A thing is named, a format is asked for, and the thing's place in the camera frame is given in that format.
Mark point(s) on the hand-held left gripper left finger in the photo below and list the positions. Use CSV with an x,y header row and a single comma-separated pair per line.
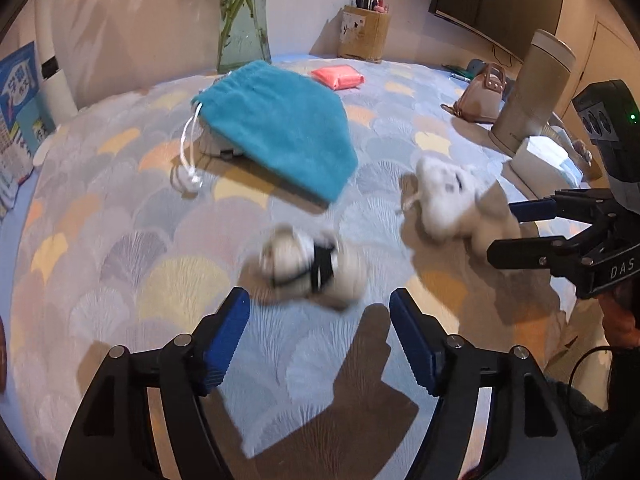
x,y
232,325

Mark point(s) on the white blue tissue pack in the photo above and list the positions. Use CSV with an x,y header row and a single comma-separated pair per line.
x,y
545,160

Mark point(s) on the beige tall appliance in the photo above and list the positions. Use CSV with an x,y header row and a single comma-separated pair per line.
x,y
530,95

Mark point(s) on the cardboard pen holder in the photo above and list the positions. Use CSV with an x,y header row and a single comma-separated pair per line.
x,y
362,35

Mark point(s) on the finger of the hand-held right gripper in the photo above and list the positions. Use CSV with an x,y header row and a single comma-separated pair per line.
x,y
525,255
535,207

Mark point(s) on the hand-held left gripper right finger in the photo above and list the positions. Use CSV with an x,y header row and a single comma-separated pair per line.
x,y
410,330

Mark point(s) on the white black plush toy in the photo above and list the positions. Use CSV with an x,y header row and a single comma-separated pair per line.
x,y
295,255

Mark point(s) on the black wall television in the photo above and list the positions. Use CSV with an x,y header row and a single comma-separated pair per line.
x,y
495,0

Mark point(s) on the brown round handbag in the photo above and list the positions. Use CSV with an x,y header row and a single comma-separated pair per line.
x,y
480,100

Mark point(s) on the pink soft packet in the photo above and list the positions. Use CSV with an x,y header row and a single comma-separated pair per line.
x,y
337,77

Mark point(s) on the person's dark clothing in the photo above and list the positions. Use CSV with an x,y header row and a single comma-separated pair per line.
x,y
600,435

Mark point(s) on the row of books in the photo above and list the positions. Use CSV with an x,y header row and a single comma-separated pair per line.
x,y
20,100

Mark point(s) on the person's right hand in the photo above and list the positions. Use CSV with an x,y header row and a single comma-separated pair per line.
x,y
622,322

